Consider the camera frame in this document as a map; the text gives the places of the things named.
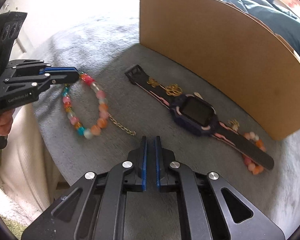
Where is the colourful beaded bracelet with chain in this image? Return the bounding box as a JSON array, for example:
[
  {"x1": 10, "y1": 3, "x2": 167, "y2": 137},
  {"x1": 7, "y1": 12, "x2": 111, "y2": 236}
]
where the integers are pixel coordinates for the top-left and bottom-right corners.
[{"x1": 61, "y1": 73, "x2": 137, "y2": 140}]

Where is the grey bed cover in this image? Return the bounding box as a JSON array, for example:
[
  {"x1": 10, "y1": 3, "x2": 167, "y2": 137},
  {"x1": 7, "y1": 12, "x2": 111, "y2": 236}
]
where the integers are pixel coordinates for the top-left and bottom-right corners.
[{"x1": 30, "y1": 18, "x2": 300, "y2": 237}]

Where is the dark blue pink smartwatch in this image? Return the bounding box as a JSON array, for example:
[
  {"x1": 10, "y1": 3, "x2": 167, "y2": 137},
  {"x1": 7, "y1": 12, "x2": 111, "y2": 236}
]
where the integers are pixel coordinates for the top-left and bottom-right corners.
[{"x1": 125, "y1": 64, "x2": 274, "y2": 170}]

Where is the person's left hand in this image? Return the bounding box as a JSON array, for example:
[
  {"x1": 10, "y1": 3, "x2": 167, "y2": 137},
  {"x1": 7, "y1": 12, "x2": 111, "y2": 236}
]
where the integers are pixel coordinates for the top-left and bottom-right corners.
[{"x1": 0, "y1": 109, "x2": 15, "y2": 136}]

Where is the pink orange beaded bracelet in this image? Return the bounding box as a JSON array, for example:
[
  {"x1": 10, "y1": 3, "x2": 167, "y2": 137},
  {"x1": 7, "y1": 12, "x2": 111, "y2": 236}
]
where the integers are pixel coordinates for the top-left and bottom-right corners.
[{"x1": 242, "y1": 131, "x2": 267, "y2": 176}]

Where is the gold brooch ornament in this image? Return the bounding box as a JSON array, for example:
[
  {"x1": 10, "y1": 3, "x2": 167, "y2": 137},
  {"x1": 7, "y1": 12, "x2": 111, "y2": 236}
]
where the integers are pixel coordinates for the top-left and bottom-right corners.
[{"x1": 147, "y1": 77, "x2": 183, "y2": 97}]

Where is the teal blue duvet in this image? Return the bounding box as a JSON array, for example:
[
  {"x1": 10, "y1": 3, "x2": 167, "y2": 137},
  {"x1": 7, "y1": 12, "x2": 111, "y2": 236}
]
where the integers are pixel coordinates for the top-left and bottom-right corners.
[{"x1": 223, "y1": 0, "x2": 300, "y2": 56}]

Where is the brown cardboard box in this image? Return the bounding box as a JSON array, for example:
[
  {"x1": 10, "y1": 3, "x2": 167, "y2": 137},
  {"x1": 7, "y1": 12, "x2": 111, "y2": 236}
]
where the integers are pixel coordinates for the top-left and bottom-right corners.
[{"x1": 140, "y1": 0, "x2": 300, "y2": 140}]

